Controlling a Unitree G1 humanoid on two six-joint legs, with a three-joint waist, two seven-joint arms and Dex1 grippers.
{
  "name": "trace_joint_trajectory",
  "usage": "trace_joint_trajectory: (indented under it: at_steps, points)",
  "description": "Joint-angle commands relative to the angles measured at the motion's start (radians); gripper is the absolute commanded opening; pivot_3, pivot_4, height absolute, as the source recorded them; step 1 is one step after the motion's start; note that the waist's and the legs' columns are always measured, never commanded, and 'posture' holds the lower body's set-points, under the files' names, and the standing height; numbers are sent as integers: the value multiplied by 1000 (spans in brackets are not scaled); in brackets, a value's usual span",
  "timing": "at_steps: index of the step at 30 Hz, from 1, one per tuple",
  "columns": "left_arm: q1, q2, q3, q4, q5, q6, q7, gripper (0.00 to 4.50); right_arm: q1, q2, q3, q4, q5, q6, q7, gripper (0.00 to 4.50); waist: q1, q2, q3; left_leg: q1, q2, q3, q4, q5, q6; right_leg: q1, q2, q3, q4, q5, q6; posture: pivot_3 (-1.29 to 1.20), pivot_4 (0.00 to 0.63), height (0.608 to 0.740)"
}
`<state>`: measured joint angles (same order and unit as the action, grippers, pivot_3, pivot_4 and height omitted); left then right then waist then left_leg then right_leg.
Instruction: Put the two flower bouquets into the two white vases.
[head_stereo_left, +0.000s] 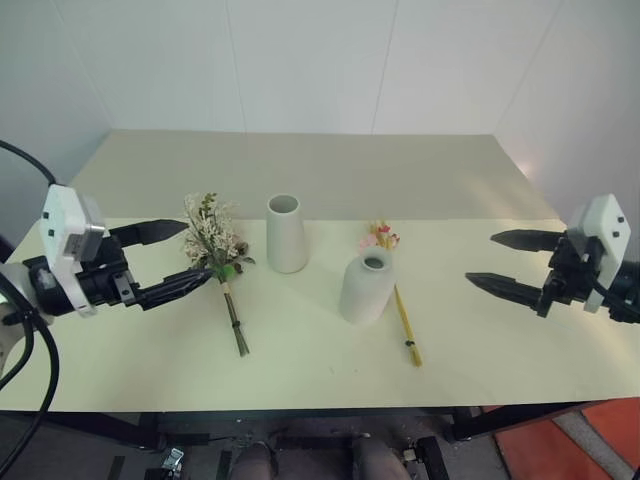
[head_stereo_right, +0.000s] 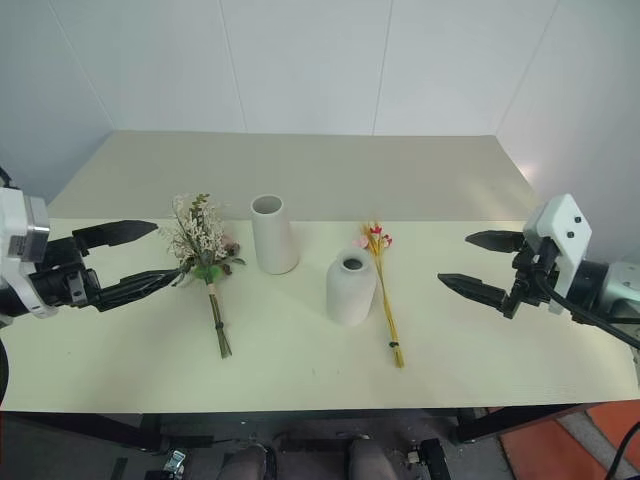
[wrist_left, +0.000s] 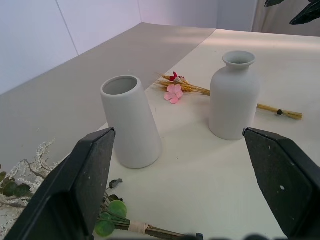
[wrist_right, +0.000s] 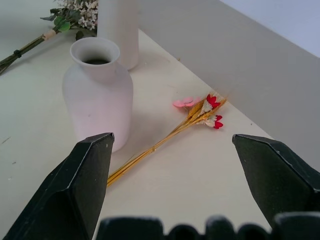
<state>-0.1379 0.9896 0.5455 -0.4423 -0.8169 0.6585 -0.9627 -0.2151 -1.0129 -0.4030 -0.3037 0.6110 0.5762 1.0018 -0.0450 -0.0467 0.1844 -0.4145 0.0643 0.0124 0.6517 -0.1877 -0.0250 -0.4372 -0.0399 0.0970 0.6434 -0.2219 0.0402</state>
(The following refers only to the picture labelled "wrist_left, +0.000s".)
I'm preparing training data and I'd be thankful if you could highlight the dried wheat bouquet, pink flower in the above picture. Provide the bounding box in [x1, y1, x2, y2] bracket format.
[153, 71, 303, 121]

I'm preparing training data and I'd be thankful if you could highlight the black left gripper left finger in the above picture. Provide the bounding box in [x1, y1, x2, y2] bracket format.
[4, 127, 117, 240]

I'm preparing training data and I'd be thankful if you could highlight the green leaf white blossom bouquet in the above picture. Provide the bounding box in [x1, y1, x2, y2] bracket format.
[0, 136, 201, 240]

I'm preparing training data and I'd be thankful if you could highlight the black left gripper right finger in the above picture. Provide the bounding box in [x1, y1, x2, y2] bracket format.
[243, 126, 320, 240]

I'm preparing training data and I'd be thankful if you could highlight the white conical ceramic vase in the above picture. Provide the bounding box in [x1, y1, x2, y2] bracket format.
[100, 75, 163, 169]

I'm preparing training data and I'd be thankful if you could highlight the white bottle-shaped ceramic vase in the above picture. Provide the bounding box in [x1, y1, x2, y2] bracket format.
[208, 50, 261, 141]

